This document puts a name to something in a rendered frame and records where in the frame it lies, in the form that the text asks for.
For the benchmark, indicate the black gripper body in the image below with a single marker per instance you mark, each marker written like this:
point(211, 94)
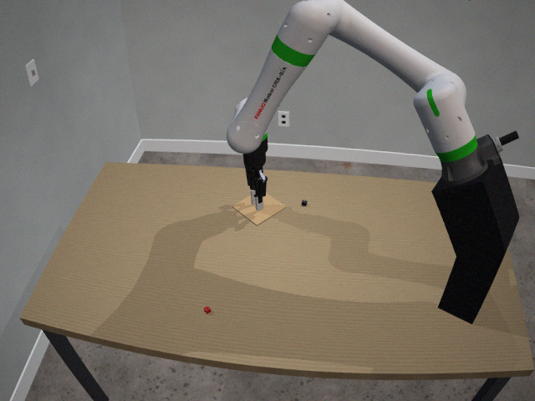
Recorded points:
point(255, 163)

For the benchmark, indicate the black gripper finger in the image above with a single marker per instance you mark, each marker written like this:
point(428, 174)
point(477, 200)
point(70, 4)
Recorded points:
point(250, 182)
point(260, 189)

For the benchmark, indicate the tan flat mat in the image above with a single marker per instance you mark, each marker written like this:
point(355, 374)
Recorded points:
point(270, 208)

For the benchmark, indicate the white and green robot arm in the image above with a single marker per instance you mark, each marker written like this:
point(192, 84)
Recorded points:
point(440, 99)

